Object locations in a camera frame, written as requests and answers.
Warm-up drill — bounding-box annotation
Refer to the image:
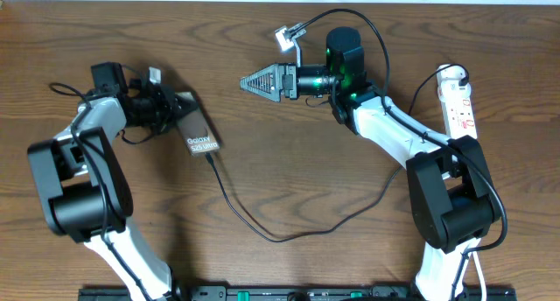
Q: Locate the black charger cable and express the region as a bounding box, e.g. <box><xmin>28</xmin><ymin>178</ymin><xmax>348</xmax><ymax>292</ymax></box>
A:
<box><xmin>204</xmin><ymin>64</ymin><xmax>471</xmax><ymax>243</ymax></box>

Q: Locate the white power strip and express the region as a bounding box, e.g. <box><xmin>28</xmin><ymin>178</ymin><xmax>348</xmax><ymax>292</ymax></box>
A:
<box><xmin>436</xmin><ymin>64</ymin><xmax>478</xmax><ymax>139</ymax></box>

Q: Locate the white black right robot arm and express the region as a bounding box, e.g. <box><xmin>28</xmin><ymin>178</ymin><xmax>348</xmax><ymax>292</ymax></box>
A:
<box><xmin>240</xmin><ymin>27</ymin><xmax>506</xmax><ymax>300</ymax></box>

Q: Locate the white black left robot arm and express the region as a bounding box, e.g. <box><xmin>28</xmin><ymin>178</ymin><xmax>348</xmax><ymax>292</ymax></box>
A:
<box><xmin>27</xmin><ymin>62</ymin><xmax>199</xmax><ymax>300</ymax></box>

